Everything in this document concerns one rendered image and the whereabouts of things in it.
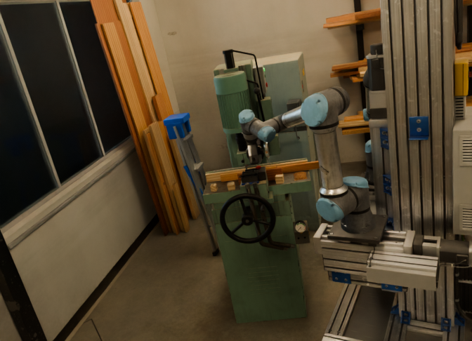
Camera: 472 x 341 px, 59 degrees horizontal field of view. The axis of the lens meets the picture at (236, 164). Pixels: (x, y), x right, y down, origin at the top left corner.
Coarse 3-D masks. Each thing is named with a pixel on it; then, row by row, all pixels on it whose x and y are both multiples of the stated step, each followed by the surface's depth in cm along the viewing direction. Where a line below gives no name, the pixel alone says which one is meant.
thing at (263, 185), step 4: (264, 180) 221; (260, 184) 218; (264, 184) 218; (240, 188) 220; (244, 188) 220; (252, 188) 219; (260, 188) 219; (264, 188) 219; (268, 188) 228; (244, 192) 221; (252, 192) 220; (260, 192) 220; (264, 192) 220; (268, 192) 222; (264, 196) 221; (268, 196) 221; (244, 200) 222; (248, 200) 222
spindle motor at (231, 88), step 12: (228, 72) 231; (240, 72) 223; (216, 84) 222; (228, 84) 218; (240, 84) 220; (228, 96) 221; (240, 96) 222; (228, 108) 223; (240, 108) 223; (228, 120) 226; (228, 132) 229; (240, 132) 227
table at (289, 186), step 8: (288, 176) 236; (208, 184) 247; (224, 184) 243; (272, 184) 230; (280, 184) 228; (288, 184) 227; (296, 184) 227; (304, 184) 226; (208, 192) 235; (216, 192) 233; (224, 192) 232; (232, 192) 232; (240, 192) 231; (272, 192) 227; (280, 192) 229; (288, 192) 229; (208, 200) 235; (216, 200) 234; (224, 200) 234; (272, 200) 221
